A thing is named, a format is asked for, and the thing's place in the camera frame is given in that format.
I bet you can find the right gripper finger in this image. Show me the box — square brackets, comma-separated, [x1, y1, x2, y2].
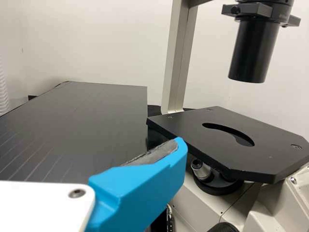
[79, 136, 188, 232]

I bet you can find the white incubator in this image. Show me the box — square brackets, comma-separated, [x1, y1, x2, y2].
[0, 57, 10, 116]

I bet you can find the black platform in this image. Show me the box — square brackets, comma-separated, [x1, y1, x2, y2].
[0, 81, 149, 182]

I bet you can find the cream microscope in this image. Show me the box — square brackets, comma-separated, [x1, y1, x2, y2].
[146, 0, 309, 232]

